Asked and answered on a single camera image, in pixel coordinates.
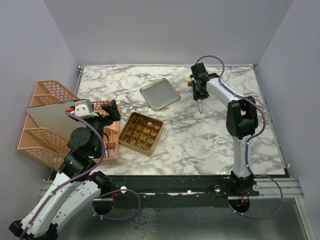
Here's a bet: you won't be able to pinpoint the peach desk organizer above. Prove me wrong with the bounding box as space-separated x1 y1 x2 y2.
93 100 120 166

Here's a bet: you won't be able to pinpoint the black mounting rail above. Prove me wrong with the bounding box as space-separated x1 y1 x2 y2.
42 174 306 208

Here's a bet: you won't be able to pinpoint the peach mesh file rack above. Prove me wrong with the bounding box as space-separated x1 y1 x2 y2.
17 80 85 170

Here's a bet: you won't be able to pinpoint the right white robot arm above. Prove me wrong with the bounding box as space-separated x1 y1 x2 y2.
190 72 258 196

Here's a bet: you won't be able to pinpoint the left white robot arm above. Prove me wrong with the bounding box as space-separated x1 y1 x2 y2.
9 99 121 240

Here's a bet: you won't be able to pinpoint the black metal tongs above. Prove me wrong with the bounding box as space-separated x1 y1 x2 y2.
196 99 203 114

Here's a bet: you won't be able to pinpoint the gold chocolate box tray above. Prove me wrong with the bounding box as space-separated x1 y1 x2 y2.
118 112 164 156

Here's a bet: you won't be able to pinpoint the silver tin lid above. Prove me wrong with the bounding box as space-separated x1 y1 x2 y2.
140 78 181 111

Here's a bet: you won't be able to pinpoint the white board sheet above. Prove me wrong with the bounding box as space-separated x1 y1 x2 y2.
25 100 85 140

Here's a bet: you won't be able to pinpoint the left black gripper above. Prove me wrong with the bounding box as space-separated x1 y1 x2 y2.
83 99 121 155

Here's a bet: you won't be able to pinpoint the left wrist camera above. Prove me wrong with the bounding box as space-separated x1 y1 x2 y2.
65 99 97 119

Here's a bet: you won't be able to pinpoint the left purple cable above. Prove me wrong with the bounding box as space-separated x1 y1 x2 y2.
19 111 141 240

